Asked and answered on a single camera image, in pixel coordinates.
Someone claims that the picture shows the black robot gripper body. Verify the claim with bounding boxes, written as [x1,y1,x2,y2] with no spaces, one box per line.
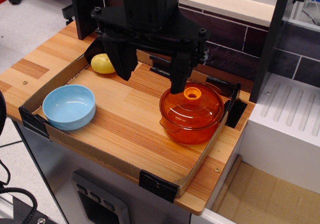
[91,0,210,65]

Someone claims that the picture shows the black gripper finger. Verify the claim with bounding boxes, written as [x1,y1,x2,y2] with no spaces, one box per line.
[102,33,138,81]
[169,52,193,94]

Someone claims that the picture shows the orange glass pot lid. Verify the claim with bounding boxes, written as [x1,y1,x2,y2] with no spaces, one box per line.
[159,82,224,133]

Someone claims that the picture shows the orange glass pot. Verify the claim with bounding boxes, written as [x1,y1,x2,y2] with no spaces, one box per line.
[159,82,225,145]

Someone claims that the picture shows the cardboard fence with black tape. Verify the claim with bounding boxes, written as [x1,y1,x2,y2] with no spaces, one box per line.
[19,40,249,213]

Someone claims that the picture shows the yellow potato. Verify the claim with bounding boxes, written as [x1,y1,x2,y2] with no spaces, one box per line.
[90,53,115,74]

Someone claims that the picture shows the light blue bowl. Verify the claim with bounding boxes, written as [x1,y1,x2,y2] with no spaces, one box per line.
[42,84,96,131]

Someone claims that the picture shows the white drying rack sink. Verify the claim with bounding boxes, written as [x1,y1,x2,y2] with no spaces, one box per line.
[239,74,320,193]

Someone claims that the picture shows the grey oven control panel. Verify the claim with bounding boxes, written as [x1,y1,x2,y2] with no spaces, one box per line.
[71,172,131,224]

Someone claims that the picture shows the dark vertical post left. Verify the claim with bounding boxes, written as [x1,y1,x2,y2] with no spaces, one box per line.
[72,0,104,40]

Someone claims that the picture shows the dark vertical post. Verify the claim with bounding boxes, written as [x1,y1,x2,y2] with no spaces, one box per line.
[249,0,288,103]
[72,0,104,40]

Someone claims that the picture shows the dark vertical post right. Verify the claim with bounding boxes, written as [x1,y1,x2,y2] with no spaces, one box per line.
[249,0,288,103]

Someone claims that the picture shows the black cable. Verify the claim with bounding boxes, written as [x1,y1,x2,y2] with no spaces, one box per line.
[0,90,38,224]

